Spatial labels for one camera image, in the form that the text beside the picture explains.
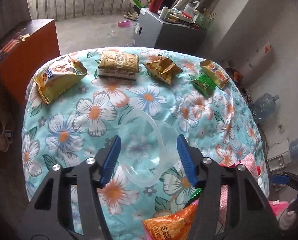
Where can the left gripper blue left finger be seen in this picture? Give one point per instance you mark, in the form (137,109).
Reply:
(108,158)

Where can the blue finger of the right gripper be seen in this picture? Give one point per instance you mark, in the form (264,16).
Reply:
(280,179)

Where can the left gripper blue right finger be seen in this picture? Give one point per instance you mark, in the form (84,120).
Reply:
(189,157)

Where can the white milk bottle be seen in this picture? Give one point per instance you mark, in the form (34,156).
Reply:
(260,180)

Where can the clear plastic cup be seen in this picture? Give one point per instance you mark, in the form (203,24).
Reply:
(148,148)

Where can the orange noodle snack bag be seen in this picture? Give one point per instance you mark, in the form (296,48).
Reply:
(172,226)

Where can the white gloved right hand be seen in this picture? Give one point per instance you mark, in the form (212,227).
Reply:
(288,218)

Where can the white water dispenser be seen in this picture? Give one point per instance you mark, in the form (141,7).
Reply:
(278,156)

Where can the green foil snack bag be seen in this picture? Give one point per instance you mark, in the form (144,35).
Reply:
(194,197)

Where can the floral teal quilt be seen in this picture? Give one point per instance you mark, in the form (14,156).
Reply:
(88,115)

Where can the green snack wrapper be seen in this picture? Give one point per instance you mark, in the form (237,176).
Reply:
(203,84)

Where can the empty blue water jug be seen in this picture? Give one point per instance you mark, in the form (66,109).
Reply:
(264,107)

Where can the small yellow snack bag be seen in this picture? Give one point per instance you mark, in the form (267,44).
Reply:
(218,76)

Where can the crumpled gold wrapper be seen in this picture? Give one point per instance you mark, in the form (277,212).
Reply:
(163,69)

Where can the gold brick package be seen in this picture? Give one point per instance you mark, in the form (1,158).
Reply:
(118,64)

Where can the gold snack bag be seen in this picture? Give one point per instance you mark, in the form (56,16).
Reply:
(57,77)

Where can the pink rolled mat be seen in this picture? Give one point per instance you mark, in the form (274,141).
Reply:
(251,68)

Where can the grey cabinet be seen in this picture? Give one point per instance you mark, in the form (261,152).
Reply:
(153,32)

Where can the green plastic basket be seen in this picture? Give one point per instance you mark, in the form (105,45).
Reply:
(202,21)

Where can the red wooden chest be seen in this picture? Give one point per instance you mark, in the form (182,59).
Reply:
(26,48)

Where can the red thermos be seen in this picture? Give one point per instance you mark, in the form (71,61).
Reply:
(155,5)

